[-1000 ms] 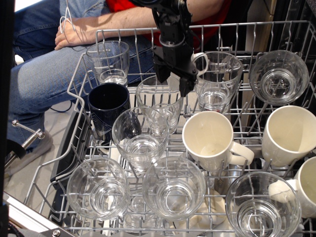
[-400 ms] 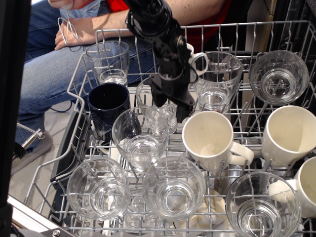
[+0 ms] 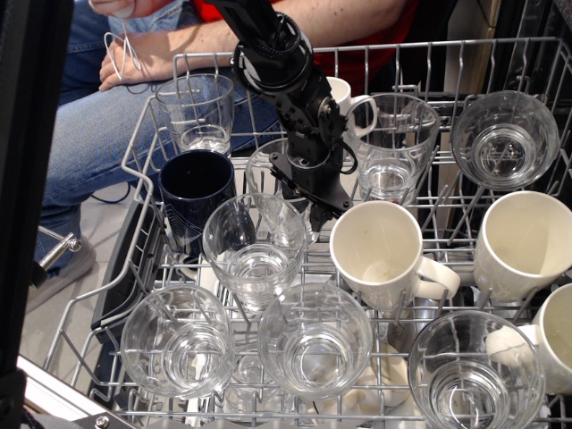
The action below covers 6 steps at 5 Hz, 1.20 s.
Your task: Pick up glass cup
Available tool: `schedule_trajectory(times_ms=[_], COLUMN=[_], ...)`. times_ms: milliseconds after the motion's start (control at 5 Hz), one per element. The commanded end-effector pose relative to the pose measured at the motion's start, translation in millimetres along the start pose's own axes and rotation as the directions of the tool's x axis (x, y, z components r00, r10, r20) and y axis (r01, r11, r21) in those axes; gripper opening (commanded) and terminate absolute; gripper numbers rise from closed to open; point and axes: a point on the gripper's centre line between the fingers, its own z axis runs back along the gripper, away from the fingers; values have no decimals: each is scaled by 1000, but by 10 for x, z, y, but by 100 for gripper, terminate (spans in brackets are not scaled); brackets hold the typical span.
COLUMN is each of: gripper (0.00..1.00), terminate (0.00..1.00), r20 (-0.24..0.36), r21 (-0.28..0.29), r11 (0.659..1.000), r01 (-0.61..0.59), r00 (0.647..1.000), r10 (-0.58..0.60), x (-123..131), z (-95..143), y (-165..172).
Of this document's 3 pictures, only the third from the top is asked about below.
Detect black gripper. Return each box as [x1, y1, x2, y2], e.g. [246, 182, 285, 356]
[270, 133, 353, 232]

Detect clear glass cup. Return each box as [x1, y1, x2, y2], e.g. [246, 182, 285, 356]
[257, 282, 373, 400]
[450, 91, 560, 191]
[156, 73, 234, 156]
[245, 138, 319, 243]
[203, 193, 307, 313]
[408, 310, 545, 428]
[348, 93, 440, 206]
[121, 285, 235, 399]

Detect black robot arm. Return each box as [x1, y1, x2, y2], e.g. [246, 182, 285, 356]
[214, 1, 352, 231]

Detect person's bare forearm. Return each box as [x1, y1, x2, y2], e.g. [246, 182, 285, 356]
[158, 0, 405, 65]

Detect person's bare hand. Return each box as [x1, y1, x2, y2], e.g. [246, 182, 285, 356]
[99, 31, 173, 91]

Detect cream mug centre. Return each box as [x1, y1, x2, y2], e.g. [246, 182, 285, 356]
[330, 200, 460, 313]

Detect cream mug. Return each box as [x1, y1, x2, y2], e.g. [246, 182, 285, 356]
[330, 200, 460, 313]
[474, 190, 571, 302]

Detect dark blue ceramic mug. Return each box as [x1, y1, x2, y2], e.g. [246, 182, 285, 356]
[158, 150, 236, 261]

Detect white mug back centre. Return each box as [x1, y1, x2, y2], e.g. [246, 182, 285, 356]
[327, 77, 378, 138]

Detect red shirt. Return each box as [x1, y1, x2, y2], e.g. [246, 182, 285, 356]
[191, 0, 421, 96]

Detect blue jeans legs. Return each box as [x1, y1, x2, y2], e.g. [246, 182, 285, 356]
[33, 0, 287, 278]

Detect white cloth under rack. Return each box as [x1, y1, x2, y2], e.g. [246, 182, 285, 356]
[306, 342, 410, 416]

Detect cream mug right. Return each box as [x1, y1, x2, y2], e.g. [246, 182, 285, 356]
[474, 190, 571, 302]

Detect cream mug right edge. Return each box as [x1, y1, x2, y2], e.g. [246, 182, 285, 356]
[485, 282, 572, 396]

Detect grey wire dishwasher rack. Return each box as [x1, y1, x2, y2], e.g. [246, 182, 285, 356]
[44, 37, 571, 428]

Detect chrome metal handle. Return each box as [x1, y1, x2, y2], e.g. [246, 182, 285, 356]
[30, 225, 82, 288]

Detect black post foreground left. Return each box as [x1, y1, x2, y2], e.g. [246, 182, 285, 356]
[1, 1, 73, 428]

